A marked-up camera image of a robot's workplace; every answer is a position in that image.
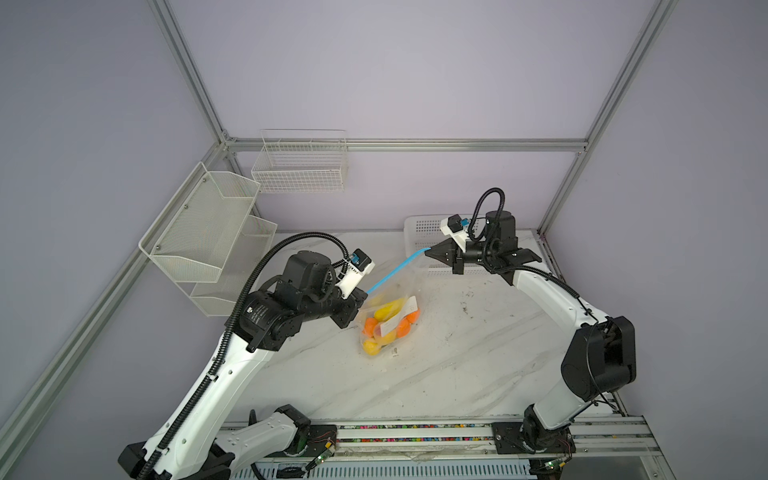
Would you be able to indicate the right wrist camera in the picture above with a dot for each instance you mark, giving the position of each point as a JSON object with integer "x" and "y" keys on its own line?
{"x": 455, "y": 227}

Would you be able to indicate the large orange fruit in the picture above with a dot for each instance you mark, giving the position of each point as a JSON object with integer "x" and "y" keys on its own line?
{"x": 369, "y": 327}

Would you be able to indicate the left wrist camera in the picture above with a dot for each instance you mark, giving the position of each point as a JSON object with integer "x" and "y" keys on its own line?
{"x": 313, "y": 275}

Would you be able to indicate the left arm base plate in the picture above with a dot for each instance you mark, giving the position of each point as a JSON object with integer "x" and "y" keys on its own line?
{"x": 308, "y": 442}

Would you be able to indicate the yellow banana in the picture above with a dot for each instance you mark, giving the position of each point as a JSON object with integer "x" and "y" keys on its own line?
{"x": 389, "y": 310}

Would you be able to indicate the white perforated plastic basket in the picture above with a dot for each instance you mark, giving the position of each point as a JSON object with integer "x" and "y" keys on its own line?
{"x": 423, "y": 232}

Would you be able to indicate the white wire wall basket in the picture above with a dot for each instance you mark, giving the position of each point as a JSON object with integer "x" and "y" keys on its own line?
{"x": 301, "y": 161}

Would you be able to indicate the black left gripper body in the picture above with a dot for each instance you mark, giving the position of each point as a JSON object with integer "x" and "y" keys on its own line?
{"x": 326, "y": 305}

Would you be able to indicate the yellow pear-shaped lemon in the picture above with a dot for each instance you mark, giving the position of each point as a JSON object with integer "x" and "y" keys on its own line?
{"x": 371, "y": 347}

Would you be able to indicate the aluminium frame post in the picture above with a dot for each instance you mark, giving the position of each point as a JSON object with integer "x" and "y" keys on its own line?
{"x": 638, "y": 53}

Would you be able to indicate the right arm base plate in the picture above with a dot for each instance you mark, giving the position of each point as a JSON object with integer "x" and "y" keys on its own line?
{"x": 528, "y": 438}

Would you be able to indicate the white mesh two-tier shelf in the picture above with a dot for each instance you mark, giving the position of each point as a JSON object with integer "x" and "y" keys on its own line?
{"x": 208, "y": 239}

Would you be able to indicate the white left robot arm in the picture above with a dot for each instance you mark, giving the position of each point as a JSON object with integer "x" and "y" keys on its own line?
{"x": 201, "y": 413}

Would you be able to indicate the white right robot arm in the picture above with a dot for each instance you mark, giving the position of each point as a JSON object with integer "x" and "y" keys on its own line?
{"x": 601, "y": 355}

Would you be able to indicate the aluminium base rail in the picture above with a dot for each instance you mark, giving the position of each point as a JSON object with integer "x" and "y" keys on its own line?
{"x": 601, "y": 436}

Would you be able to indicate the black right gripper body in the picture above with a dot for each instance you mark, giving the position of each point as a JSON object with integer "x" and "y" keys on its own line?
{"x": 475, "y": 251}

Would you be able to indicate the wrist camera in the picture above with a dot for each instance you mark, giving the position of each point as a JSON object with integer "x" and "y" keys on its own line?
{"x": 313, "y": 275}
{"x": 455, "y": 227}

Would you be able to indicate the clear zip top bag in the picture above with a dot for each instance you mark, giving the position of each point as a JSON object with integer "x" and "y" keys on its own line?
{"x": 391, "y": 280}

